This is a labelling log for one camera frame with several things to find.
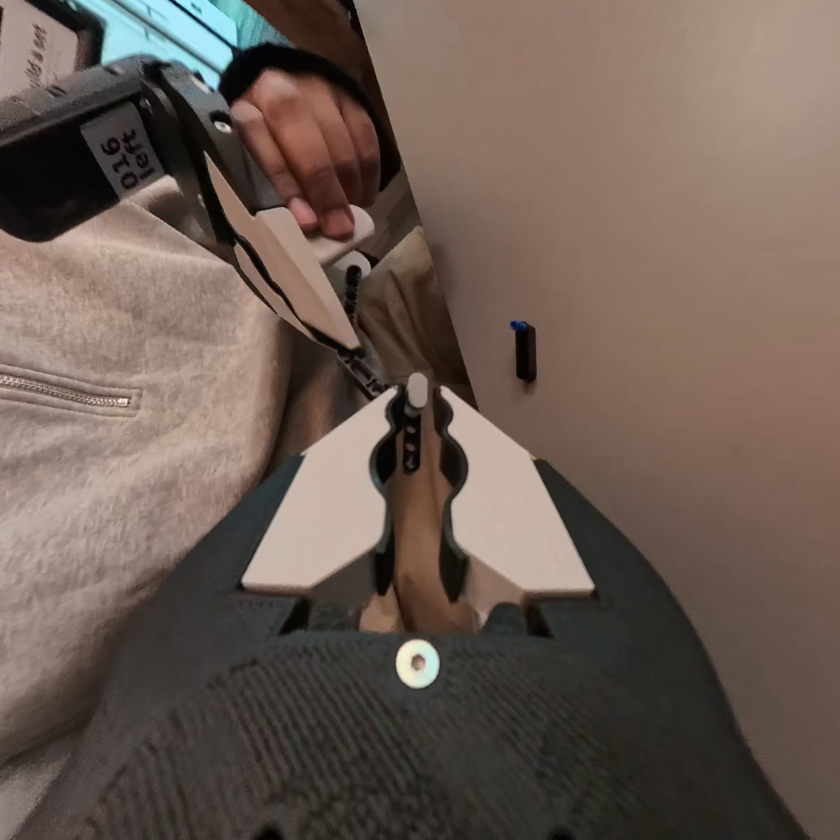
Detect grey zip hoodie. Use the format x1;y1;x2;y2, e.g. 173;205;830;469
0;176;388;840

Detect person's left hand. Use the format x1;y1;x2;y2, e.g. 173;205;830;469
231;69;383;240

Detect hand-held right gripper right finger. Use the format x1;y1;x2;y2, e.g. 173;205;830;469
430;386;598;624

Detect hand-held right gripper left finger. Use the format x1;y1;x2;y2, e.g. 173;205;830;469
240;386;403;601

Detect person's left forearm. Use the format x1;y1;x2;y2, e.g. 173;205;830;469
218;42;403;193

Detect small black blue-pin lego piece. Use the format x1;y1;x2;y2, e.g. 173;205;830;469
509;319;538;383

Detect black lego beam assembly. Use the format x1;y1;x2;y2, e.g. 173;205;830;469
336;348;431;476

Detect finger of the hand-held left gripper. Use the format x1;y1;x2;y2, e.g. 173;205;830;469
203;154;363;350
233;243;342;347

